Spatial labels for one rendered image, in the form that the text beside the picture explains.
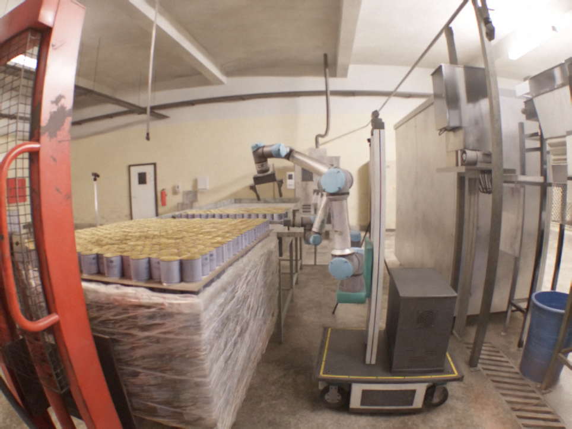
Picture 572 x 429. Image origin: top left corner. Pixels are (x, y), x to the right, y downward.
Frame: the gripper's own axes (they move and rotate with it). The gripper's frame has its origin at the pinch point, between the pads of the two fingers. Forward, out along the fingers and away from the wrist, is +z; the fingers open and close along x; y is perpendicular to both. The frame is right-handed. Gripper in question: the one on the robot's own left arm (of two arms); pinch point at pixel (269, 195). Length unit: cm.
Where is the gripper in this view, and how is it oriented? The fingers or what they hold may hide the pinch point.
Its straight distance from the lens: 179.8
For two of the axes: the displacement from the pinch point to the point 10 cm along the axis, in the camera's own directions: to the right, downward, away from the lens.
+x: 9.7, -1.6, -1.6
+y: -0.8, 4.0, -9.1
